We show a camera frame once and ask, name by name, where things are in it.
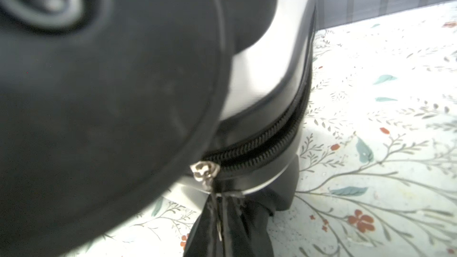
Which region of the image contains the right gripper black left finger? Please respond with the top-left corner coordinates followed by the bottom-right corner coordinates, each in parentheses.
top-left (183, 196), bottom-right (223, 257)

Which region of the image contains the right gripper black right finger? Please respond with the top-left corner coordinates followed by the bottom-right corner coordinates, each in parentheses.
top-left (222, 196), bottom-right (274, 257)

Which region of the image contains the white hard-shell suitcase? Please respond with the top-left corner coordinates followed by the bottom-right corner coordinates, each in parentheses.
top-left (1, 0), bottom-right (317, 257)

